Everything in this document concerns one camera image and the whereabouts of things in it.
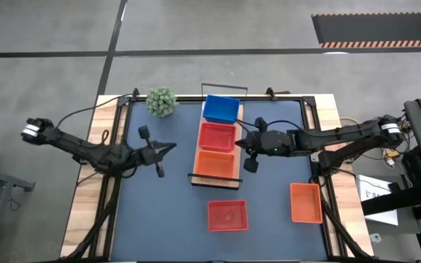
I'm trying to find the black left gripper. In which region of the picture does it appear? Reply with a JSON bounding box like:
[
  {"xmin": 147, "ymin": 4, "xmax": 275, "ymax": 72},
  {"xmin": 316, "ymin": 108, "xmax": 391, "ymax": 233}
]
[{"xmin": 124, "ymin": 142, "xmax": 178, "ymax": 169}]

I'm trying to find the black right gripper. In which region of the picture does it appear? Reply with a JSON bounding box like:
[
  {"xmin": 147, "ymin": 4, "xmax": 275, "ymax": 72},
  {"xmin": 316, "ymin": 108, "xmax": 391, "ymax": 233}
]
[{"xmin": 235, "ymin": 129, "xmax": 298, "ymax": 158}]

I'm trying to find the red plastic slotted basket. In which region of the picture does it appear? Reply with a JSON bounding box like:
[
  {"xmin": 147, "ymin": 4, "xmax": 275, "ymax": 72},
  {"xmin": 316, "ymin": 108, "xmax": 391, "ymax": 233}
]
[
  {"xmin": 198, "ymin": 121, "xmax": 238, "ymax": 153},
  {"xmin": 207, "ymin": 199, "xmax": 250, "ymax": 233}
]

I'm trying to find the orange plastic slotted basket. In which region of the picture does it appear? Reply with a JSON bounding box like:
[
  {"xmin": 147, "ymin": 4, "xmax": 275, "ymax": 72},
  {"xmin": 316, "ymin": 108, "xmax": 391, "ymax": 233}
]
[
  {"xmin": 289, "ymin": 182, "xmax": 324, "ymax": 224},
  {"xmin": 194, "ymin": 149, "xmax": 237, "ymax": 180}
]

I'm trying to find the black right gripper side block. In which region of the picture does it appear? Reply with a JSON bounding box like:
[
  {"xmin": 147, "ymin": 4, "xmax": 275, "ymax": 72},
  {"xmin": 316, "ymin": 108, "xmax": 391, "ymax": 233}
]
[{"xmin": 243, "ymin": 156, "xmax": 259, "ymax": 174}]

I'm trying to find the black gripper side block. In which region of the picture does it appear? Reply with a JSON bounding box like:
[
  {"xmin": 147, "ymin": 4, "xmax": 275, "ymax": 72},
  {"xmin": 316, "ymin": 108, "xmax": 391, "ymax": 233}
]
[
  {"xmin": 137, "ymin": 124, "xmax": 151, "ymax": 140},
  {"xmin": 243, "ymin": 156, "xmax": 259, "ymax": 174}
]

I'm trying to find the black left gripper side block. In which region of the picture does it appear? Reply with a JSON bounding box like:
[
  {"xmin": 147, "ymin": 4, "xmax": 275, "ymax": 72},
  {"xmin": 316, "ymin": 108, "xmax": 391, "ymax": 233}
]
[{"xmin": 137, "ymin": 124, "xmax": 151, "ymax": 140}]

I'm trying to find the green artificial plant grey pot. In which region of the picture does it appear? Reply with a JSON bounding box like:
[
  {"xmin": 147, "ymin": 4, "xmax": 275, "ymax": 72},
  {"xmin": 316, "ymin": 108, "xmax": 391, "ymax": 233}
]
[{"xmin": 145, "ymin": 85, "xmax": 180, "ymax": 119}]

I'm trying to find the white paper sheet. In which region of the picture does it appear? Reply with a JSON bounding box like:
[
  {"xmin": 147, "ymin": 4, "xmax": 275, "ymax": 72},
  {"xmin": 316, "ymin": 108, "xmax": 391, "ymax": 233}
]
[{"xmin": 355, "ymin": 174, "xmax": 400, "ymax": 226}]

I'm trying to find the black metal beam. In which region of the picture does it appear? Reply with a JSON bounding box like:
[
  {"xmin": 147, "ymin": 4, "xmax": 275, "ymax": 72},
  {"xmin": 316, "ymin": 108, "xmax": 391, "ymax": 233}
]
[{"xmin": 360, "ymin": 184, "xmax": 421, "ymax": 216}]

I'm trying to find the black hazard-striped floor mat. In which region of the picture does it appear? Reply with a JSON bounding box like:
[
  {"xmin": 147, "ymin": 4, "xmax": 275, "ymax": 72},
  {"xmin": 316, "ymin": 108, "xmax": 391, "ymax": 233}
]
[{"xmin": 311, "ymin": 12, "xmax": 421, "ymax": 49}]

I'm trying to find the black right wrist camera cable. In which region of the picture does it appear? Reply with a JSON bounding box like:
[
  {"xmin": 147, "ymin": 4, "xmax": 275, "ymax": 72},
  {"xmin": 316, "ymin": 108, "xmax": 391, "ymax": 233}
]
[{"xmin": 236, "ymin": 117, "xmax": 305, "ymax": 134}]

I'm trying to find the wooden shelf with black frame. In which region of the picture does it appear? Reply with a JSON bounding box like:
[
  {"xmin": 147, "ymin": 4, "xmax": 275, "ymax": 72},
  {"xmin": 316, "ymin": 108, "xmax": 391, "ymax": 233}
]
[{"xmin": 187, "ymin": 82, "xmax": 249, "ymax": 190}]

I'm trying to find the black metal table frame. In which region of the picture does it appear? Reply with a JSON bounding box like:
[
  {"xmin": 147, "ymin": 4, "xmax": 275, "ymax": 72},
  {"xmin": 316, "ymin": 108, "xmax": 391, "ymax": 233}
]
[{"xmin": 60, "ymin": 87, "xmax": 376, "ymax": 263}]

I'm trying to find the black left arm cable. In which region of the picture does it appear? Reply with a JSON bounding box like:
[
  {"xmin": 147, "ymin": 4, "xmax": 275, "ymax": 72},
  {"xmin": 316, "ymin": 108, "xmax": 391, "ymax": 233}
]
[{"xmin": 54, "ymin": 93, "xmax": 135, "ymax": 129}]

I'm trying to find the yellow cable connector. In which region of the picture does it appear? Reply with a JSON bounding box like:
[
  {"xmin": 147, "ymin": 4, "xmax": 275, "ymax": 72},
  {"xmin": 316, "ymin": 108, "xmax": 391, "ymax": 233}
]
[{"xmin": 384, "ymin": 148, "xmax": 400, "ymax": 168}]

